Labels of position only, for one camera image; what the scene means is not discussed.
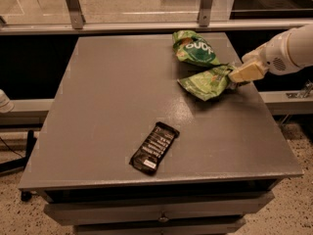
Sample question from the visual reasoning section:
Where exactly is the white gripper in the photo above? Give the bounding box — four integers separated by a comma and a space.
229, 29, 301, 83

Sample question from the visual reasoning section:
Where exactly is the green jalapeno chip bag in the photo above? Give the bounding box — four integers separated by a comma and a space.
178, 65, 235, 101

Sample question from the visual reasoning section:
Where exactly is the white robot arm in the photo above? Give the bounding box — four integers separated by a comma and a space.
229, 24, 313, 83

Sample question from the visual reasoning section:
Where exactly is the green rice chip bag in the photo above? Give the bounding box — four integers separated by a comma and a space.
172, 30, 220, 68

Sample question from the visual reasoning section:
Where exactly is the black snack bar wrapper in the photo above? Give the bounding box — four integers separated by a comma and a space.
129, 121, 180, 175

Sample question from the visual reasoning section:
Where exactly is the lower grey drawer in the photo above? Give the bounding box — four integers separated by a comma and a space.
74, 216, 246, 235

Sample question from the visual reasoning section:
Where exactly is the grey cabinet drawer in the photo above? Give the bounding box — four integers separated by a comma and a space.
44, 191, 274, 225

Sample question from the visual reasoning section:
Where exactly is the right metal railing bracket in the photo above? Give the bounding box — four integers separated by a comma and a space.
198, 0, 213, 27

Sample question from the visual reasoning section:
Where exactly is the metal railing bracket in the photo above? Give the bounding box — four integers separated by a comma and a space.
198, 0, 213, 27
66, 0, 85, 29

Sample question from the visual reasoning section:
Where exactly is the left metal railing bracket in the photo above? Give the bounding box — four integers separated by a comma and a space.
66, 0, 85, 29

